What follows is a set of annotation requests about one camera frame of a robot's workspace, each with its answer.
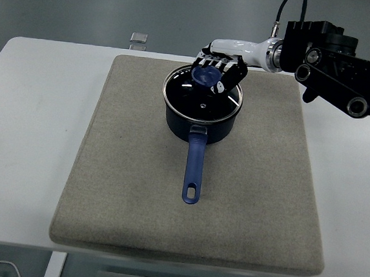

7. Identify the beige felt table mat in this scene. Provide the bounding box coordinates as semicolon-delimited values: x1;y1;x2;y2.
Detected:
47;49;342;277

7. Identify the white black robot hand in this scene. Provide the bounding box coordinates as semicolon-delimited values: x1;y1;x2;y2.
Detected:
190;31;275;101

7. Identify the glass pot lid blue knob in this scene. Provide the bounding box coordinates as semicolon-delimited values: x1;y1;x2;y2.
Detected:
159;61;246;128

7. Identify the white table leg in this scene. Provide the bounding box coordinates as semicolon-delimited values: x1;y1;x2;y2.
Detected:
44;250;68;277

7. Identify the dark blue pot long handle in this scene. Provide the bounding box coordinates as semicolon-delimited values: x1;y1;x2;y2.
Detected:
156;101;240;209

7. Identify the small metal floor plate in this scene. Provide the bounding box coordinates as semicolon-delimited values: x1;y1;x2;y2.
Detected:
129;32;149;44

